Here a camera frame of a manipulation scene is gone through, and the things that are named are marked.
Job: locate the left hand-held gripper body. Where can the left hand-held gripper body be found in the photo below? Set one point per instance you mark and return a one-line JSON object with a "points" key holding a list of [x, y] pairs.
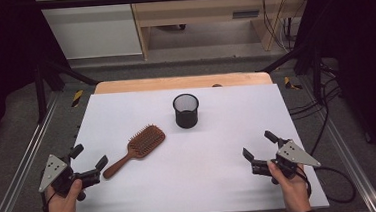
{"points": [[57, 172]]}

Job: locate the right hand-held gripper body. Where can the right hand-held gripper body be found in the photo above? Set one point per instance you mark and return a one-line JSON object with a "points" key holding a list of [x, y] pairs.
{"points": [[291, 155]]}

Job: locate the brown wooden hairbrush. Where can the brown wooden hairbrush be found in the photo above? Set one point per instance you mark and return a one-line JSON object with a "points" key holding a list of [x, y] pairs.
{"points": [[145, 142]]}

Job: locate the black mesh pen holder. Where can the black mesh pen holder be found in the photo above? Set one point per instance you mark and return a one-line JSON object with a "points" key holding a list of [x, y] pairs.
{"points": [[187, 117]]}

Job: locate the person's right hand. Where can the person's right hand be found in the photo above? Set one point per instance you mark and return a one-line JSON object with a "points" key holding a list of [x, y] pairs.
{"points": [[294, 192]]}

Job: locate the person's left hand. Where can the person's left hand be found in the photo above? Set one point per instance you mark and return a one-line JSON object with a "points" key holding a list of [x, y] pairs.
{"points": [[61, 211]]}

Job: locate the white table board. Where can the white table board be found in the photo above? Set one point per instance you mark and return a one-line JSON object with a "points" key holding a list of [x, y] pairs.
{"points": [[197, 172]]}

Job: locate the black metal stand strut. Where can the black metal stand strut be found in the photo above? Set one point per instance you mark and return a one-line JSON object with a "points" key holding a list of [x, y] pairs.
{"points": [[309, 60], [52, 77]]}

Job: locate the wooden table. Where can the wooden table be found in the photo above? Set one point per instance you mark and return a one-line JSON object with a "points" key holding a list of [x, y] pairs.
{"points": [[161, 84]]}

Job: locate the black curtain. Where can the black curtain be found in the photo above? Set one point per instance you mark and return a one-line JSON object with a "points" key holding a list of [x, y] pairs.
{"points": [[2, 59], [362, 47]]}

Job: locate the white cabinet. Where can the white cabinet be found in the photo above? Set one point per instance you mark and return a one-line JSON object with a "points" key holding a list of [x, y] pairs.
{"points": [[93, 29]]}

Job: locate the light wooden desk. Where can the light wooden desk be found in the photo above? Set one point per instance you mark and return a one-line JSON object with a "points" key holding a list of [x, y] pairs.
{"points": [[196, 10]]}

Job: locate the aluminium rail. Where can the aluminium rail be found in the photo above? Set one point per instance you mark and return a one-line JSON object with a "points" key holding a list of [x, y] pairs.
{"points": [[350, 155], [20, 168]]}

